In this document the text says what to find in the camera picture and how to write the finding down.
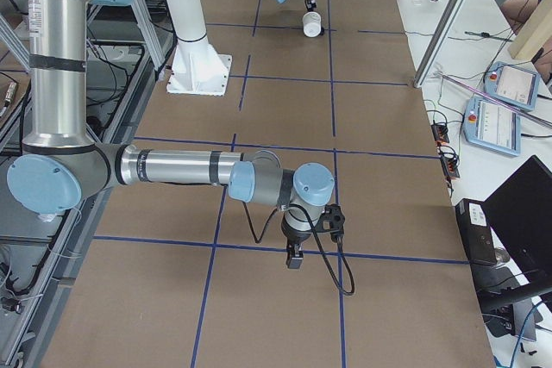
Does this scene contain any aluminium frame post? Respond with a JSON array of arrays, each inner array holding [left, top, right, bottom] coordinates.
[[413, 0, 466, 88]]

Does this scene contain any white smiley face mug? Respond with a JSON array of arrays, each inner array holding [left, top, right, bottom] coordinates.
[[302, 11, 323, 38]]

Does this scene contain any blue teach pendant near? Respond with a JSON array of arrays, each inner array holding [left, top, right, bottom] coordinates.
[[462, 97, 521, 157]]

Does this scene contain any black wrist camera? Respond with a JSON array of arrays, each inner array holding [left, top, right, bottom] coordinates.
[[315, 203, 345, 244]]

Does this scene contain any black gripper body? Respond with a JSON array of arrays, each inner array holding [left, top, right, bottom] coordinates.
[[282, 228, 309, 253]]

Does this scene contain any blue teach pendant far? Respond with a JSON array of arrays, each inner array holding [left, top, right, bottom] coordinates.
[[484, 61, 541, 111]]

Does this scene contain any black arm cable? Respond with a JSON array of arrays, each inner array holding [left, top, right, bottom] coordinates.
[[241, 202, 357, 297]]

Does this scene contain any blue teach pendant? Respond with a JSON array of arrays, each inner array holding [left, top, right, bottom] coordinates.
[[462, 97, 521, 157], [484, 61, 541, 111]]

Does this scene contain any black laptop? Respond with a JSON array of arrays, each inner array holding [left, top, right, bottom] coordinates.
[[479, 155, 551, 313]]

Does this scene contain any black box device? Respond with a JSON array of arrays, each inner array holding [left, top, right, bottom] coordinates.
[[455, 198, 497, 266]]

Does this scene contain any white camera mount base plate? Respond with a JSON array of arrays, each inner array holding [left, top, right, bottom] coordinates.
[[166, 44, 233, 97]]

